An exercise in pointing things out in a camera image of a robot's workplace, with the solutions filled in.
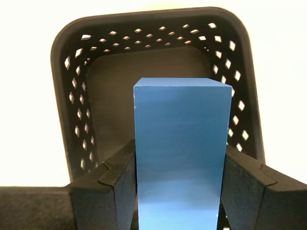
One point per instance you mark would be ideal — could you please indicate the blue rectangular block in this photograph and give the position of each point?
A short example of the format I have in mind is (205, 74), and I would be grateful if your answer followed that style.
(180, 155)

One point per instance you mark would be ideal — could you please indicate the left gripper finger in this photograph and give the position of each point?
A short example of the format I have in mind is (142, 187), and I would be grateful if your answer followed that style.
(96, 206)
(263, 203)

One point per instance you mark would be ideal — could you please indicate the black perforated plastic basket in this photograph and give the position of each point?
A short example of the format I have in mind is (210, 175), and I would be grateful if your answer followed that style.
(148, 64)

